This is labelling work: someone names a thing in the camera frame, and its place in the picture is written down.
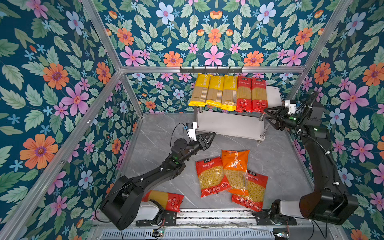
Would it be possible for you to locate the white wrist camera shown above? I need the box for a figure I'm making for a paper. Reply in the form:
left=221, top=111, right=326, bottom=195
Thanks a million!
left=185, top=122, right=198, bottom=141
left=284, top=100, right=297, bottom=115

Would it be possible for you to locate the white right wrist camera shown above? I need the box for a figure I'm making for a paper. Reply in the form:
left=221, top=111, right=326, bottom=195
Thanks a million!
left=284, top=100, right=297, bottom=115

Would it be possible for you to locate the yellow spaghetti package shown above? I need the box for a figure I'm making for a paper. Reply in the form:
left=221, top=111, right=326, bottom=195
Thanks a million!
left=221, top=75, right=238, bottom=112
left=189, top=74, right=211, bottom=107
left=206, top=76, right=225, bottom=108

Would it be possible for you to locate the white two-tier shelf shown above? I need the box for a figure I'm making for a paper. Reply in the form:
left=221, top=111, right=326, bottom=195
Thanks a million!
left=191, top=85, right=283, bottom=142

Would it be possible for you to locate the red spaghetti package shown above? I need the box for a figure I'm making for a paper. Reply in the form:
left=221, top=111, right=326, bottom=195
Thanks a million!
left=251, top=78, right=268, bottom=113
left=142, top=190, right=185, bottom=212
left=237, top=76, right=252, bottom=113

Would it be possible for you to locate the orange macaroni bag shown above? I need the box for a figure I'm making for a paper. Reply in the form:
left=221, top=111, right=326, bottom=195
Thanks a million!
left=221, top=150, right=250, bottom=196

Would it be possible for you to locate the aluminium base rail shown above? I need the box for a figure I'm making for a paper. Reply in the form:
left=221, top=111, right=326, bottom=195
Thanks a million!
left=88, top=209, right=348, bottom=240

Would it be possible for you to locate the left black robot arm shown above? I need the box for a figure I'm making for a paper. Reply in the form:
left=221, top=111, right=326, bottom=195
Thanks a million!
left=100, top=132, right=216, bottom=231

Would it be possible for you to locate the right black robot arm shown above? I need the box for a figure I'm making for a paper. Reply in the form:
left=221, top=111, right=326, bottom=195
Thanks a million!
left=264, top=92, right=359, bottom=226

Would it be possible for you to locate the black wall hook rack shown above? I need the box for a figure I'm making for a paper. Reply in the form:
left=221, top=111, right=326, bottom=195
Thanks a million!
left=179, top=66, right=243, bottom=75

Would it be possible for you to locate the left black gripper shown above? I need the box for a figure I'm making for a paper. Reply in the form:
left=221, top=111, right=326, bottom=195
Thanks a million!
left=177, top=132, right=214, bottom=164

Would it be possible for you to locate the red macaroni bag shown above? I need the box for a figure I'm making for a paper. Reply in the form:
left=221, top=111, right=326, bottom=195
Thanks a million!
left=232, top=170, right=269, bottom=212
left=196, top=157, right=231, bottom=198

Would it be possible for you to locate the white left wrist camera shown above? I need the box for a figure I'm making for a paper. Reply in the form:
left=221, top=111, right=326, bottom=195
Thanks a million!
left=185, top=122, right=198, bottom=141

